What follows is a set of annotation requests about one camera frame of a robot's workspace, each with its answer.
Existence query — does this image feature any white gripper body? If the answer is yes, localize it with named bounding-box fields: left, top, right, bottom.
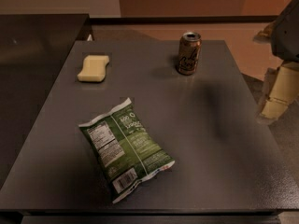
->
left=271, top=0, right=299, bottom=63

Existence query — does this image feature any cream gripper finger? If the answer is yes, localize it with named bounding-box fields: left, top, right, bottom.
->
left=256, top=61, right=299, bottom=125

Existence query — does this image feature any orange soda can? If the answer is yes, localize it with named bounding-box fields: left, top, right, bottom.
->
left=177, top=32, right=202, bottom=76

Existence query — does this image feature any green jalapeno chip bag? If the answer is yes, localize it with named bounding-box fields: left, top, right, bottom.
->
left=78, top=99, right=175, bottom=203

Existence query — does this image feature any yellow sponge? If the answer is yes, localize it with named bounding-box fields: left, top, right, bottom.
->
left=78, top=55, right=109, bottom=82

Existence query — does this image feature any dark side counter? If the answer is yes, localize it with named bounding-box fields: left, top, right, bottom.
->
left=0, top=14, right=93, bottom=188

